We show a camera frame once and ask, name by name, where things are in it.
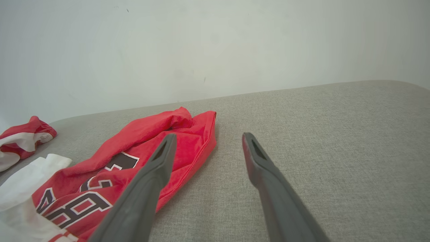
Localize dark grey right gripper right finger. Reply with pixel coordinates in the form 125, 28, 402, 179
242, 132, 332, 242

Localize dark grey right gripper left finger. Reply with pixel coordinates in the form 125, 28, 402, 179
88, 133, 178, 242

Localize red white lettered jersey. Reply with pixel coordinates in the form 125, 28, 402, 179
0, 107, 217, 242

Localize red shorts with white stripe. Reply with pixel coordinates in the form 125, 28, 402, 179
0, 116, 57, 172

